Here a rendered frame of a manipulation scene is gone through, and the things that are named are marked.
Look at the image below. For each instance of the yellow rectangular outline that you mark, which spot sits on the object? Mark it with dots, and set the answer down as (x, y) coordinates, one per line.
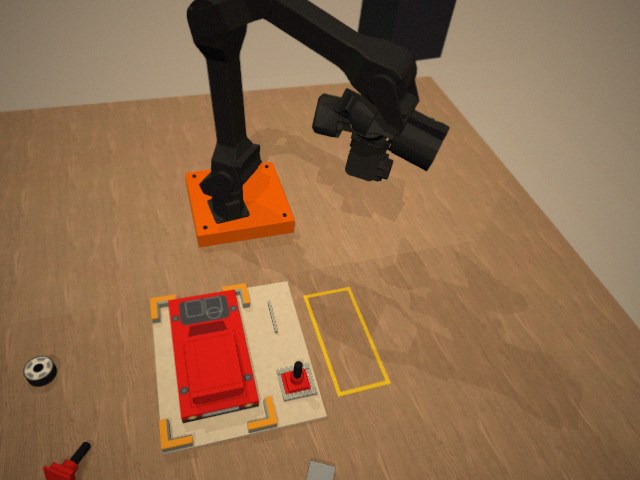
(339, 393)

